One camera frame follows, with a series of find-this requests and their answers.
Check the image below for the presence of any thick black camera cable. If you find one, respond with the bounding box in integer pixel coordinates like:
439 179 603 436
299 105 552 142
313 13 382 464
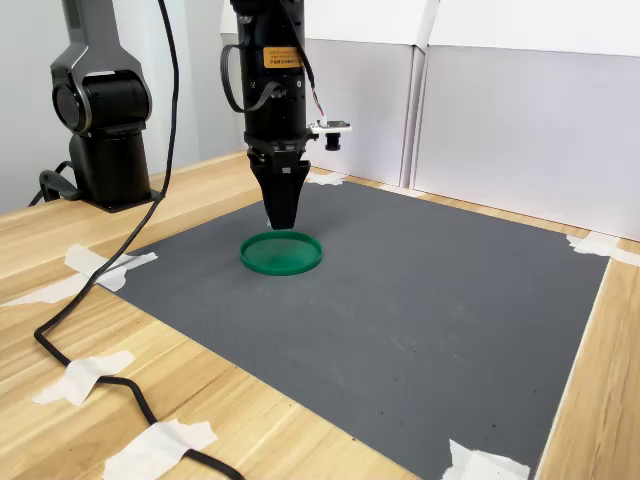
33 0 246 480

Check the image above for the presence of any white masking tape piece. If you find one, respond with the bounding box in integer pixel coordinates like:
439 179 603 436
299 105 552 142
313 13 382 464
441 438 531 480
304 168 347 187
31 349 137 407
566 231 640 266
102 418 219 480
0 243 159 308

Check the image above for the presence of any small white camera board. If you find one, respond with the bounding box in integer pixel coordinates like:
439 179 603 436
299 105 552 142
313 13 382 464
307 119 352 151

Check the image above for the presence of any dark grey mat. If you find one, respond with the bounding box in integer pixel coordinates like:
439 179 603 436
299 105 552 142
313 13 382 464
115 180 612 480

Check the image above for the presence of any thin red white wire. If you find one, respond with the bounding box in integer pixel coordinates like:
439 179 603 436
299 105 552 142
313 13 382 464
279 0 329 124

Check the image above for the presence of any black flat ribbon cable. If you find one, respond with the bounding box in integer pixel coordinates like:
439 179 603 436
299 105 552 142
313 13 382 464
219 43 286 114

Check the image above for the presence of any black arm base cable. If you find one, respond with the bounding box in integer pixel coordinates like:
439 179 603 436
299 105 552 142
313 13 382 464
28 160 81 207

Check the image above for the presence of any round green lid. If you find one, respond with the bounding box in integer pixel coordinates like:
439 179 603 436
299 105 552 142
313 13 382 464
238 229 325 277

